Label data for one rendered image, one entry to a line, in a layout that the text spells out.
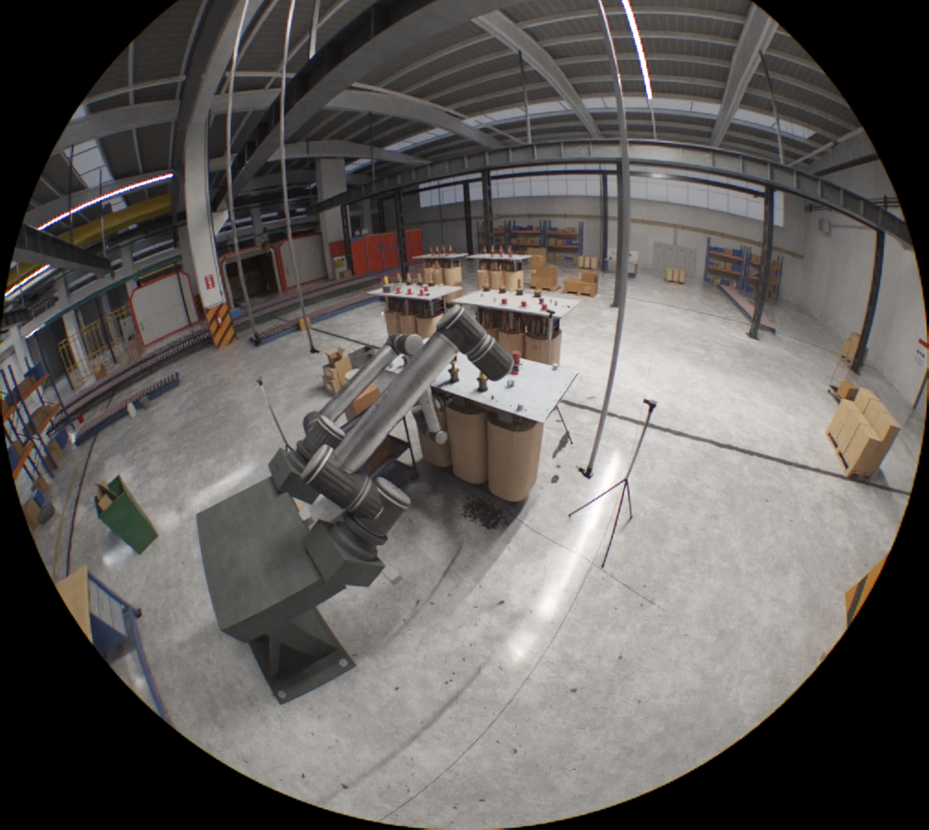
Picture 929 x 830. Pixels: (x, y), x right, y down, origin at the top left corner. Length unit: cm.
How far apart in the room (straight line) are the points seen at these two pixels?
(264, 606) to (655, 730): 261
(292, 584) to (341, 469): 63
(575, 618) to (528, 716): 89
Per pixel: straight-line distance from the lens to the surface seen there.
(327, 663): 278
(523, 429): 232
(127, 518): 457
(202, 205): 1193
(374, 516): 135
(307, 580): 151
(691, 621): 305
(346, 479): 129
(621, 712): 271
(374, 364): 214
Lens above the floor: 253
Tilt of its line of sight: 27 degrees down
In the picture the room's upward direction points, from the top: 4 degrees counter-clockwise
